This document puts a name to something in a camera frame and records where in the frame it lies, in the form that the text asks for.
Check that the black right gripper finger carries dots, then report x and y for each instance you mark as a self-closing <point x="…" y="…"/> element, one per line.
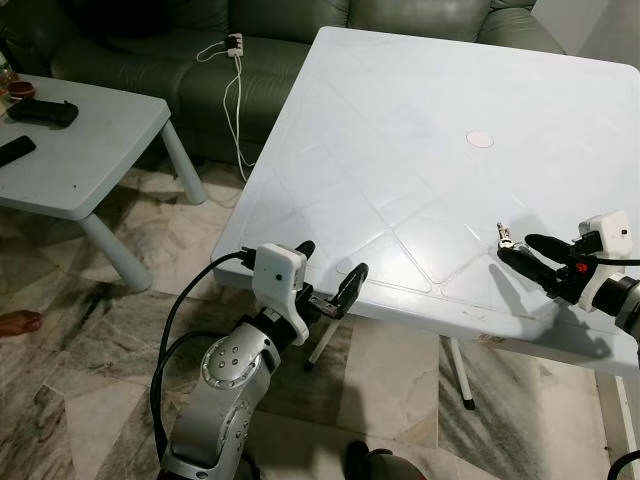
<point x="552" y="249"/>
<point x="530" y="275"/>

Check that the silver keys bunch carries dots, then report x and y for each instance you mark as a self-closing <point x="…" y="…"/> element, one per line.
<point x="505" y="238"/>

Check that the white round table cap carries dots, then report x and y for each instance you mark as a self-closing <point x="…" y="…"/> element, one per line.
<point x="480" y="140"/>

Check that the large white plastic table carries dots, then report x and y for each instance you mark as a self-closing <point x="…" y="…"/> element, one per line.
<point x="400" y="150"/>

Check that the dark green leather sofa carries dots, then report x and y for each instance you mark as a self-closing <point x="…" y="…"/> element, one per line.
<point x="200" y="100"/>

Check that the white charger plug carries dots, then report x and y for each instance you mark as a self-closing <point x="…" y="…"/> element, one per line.
<point x="235" y="44"/>

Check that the small white side table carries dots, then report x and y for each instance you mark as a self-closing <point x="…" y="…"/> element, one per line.
<point x="100" y="150"/>

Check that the person's bare foot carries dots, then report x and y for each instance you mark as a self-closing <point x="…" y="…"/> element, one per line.
<point x="18" y="322"/>

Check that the black handheld controller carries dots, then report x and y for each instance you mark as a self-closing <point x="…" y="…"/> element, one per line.
<point x="40" y="112"/>

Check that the black remote control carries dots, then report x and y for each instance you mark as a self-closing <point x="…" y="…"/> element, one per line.
<point x="15" y="150"/>

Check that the brown bowl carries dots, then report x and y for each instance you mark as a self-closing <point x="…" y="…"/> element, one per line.
<point x="20" y="90"/>

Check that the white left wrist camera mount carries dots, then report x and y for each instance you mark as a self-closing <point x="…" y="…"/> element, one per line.
<point x="278" y="275"/>

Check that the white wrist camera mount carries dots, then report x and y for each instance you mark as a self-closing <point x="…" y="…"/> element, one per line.
<point x="608" y="236"/>
<point x="278" y="275"/>

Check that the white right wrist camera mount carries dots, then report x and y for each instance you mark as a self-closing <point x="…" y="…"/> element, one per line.
<point x="608" y="236"/>

